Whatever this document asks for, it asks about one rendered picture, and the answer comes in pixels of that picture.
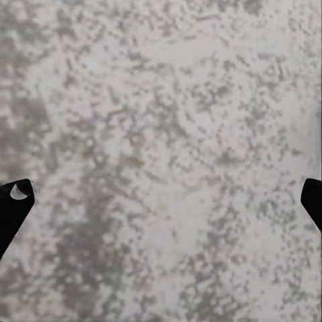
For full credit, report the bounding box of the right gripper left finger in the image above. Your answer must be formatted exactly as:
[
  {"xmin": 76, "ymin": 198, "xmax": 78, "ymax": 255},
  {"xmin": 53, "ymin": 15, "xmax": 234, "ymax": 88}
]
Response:
[{"xmin": 0, "ymin": 179, "xmax": 35, "ymax": 259}]

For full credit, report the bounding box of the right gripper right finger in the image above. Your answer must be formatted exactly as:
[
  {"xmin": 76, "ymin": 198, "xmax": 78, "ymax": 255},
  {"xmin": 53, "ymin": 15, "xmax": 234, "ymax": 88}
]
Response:
[{"xmin": 301, "ymin": 178, "xmax": 322, "ymax": 232}]

